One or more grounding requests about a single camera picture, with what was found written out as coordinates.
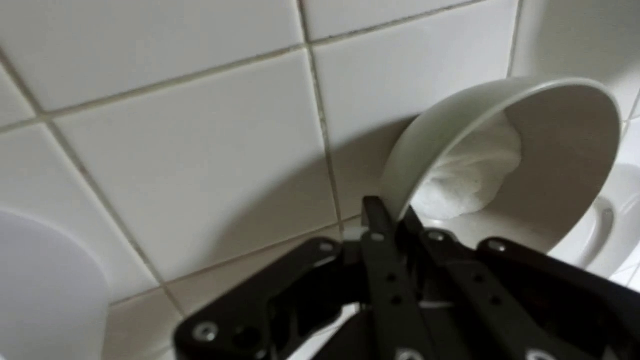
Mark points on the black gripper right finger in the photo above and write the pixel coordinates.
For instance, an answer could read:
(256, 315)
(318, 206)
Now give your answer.
(521, 300)

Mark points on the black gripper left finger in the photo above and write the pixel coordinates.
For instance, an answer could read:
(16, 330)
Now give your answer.
(393, 300)

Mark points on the white ceramic bowl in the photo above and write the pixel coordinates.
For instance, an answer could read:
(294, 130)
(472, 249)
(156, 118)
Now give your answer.
(567, 132)

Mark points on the white container with red lid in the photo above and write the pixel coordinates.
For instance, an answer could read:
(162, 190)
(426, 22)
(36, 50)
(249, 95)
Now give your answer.
(47, 293)

